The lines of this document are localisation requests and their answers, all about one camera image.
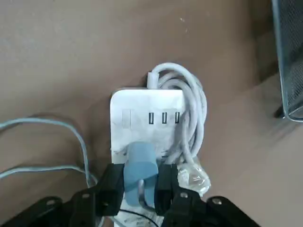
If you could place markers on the blue phone charger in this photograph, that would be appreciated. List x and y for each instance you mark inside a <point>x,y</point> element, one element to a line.
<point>139,163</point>

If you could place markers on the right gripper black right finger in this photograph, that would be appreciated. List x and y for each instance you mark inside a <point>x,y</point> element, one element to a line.
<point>166,189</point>

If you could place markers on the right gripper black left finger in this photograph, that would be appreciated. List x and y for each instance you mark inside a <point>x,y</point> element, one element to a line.
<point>111,189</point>

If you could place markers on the white USB power strip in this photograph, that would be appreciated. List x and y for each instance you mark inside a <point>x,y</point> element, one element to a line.
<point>132,106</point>

